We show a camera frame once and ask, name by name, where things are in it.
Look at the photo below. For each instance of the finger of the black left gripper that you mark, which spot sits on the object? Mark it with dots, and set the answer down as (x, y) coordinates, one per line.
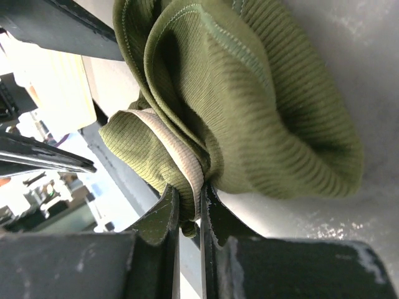
(63, 26)
(21, 155)

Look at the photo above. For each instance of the green sports bra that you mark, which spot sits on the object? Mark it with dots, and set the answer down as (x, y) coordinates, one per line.
(232, 93)

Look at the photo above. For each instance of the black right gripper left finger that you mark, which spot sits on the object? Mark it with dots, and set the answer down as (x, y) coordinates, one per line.
(141, 262)

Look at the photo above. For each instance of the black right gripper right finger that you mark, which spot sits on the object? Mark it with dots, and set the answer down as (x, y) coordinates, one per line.
(237, 262)

